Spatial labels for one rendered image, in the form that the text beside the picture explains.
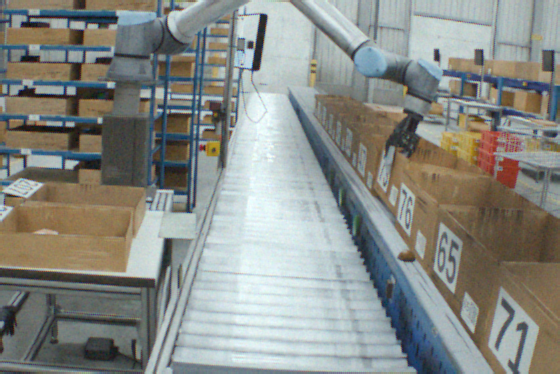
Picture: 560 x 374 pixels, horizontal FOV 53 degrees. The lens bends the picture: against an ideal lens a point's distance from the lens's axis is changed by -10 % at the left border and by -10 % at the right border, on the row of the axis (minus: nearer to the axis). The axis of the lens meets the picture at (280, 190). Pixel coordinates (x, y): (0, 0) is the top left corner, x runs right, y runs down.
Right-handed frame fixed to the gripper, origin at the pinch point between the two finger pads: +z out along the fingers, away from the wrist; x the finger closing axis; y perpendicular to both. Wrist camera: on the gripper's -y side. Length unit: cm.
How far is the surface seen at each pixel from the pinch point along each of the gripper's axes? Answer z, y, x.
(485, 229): -2, 59, 11
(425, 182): -2.6, 20.0, 6.0
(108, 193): 43, -20, -86
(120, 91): 10, -44, -98
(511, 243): -1, 59, 20
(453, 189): -3.6, 19.9, 15.1
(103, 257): 42, 38, -73
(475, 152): 3, -573, 255
